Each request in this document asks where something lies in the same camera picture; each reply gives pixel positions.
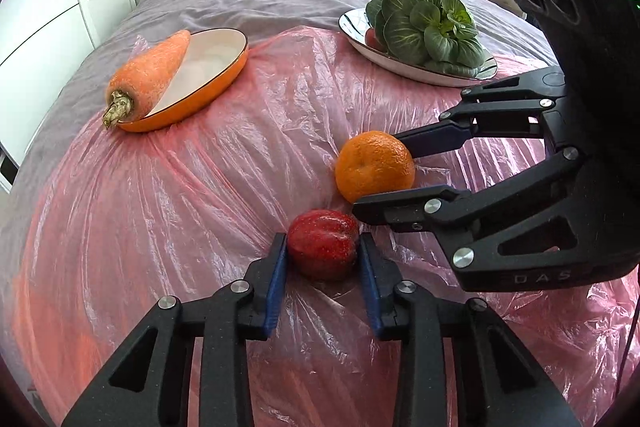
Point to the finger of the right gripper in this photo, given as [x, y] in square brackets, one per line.
[526, 106]
[449, 213]

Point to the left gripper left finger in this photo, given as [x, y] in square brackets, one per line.
[146, 381]

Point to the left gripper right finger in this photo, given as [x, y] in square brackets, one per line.
[498, 381]

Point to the orange mandarin back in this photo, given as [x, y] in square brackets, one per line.
[371, 163]

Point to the red apple back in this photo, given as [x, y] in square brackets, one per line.
[322, 244]

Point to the green leafy vegetable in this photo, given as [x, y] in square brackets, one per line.
[438, 35]

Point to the pink plastic sheet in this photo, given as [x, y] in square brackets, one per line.
[116, 220]

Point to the orange oval dish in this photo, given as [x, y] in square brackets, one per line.
[213, 60]

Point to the orange carrot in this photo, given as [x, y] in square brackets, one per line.
[138, 85]

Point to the white wardrobe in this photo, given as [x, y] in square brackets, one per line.
[43, 42]

